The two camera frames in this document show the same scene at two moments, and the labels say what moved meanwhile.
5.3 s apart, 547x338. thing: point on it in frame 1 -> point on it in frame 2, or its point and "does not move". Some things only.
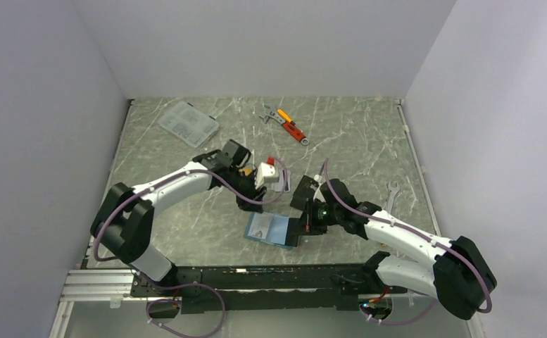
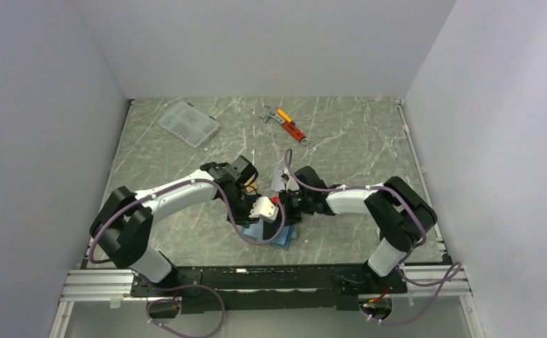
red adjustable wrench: [291, 128] does not move
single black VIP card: [292, 234] -> [270, 229]
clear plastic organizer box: [189, 123] does not move
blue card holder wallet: [267, 228] does not move
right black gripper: [309, 224] -> [290, 217]
